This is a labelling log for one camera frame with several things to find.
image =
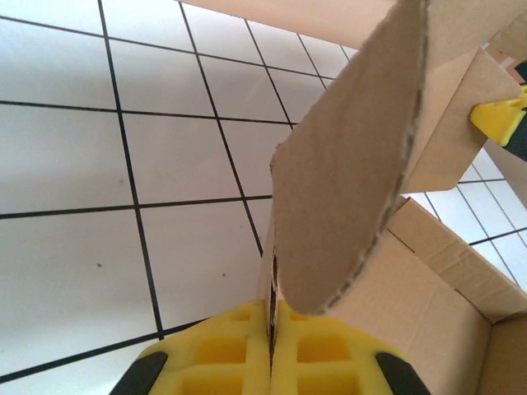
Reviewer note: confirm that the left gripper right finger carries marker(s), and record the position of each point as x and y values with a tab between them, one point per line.
284	358

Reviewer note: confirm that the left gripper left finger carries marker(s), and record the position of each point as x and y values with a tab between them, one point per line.
255	349

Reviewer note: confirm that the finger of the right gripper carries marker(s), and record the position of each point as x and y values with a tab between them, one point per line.
498	119

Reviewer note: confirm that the brown cardboard box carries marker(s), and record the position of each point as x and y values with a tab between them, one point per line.
350	164

